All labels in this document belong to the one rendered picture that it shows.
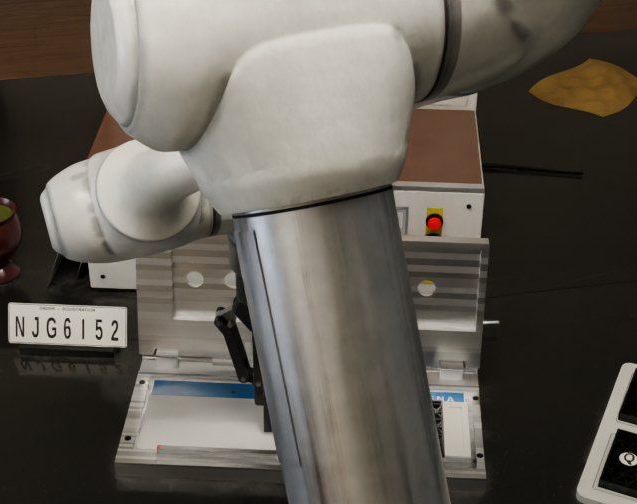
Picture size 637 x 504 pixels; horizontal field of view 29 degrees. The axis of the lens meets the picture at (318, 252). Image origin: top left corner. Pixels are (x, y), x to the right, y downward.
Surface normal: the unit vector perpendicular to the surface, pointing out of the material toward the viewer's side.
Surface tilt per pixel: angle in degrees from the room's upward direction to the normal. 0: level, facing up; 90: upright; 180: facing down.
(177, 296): 79
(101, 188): 52
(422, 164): 0
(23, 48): 0
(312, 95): 65
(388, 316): 61
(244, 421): 0
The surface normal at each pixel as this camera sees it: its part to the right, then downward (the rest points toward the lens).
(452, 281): -0.05, 0.39
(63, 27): 0.01, -0.83
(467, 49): 0.35, 0.64
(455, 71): 0.37, 0.80
